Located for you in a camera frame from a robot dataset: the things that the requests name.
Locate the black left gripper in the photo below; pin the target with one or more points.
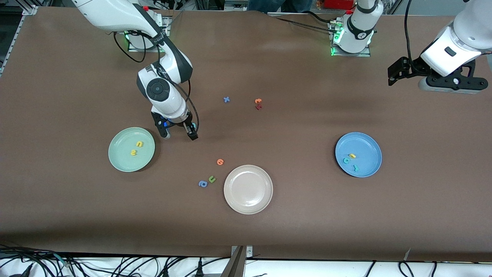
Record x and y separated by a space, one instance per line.
414 68

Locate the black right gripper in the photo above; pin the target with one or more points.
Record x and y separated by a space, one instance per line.
184 123

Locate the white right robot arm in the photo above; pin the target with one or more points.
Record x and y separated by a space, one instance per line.
173 107

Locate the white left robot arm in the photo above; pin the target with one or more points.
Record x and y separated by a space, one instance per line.
461 42

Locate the blue foam letter a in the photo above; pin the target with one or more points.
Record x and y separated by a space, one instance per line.
200 184

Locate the green plate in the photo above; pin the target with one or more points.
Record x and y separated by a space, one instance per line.
123 161

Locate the beige plate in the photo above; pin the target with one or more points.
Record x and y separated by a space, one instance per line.
248 190

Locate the red box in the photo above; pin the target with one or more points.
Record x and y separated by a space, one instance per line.
338 4

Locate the blue plate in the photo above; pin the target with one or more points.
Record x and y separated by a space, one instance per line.
365 169

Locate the brown table cover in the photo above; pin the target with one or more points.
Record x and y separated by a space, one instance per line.
269 238

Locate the person in blue jeans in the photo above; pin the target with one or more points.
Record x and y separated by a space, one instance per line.
269 4

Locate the metal table bracket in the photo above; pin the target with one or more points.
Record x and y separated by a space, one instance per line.
238 265

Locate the aluminium frame rail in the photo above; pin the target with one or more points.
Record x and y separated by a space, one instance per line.
13 40

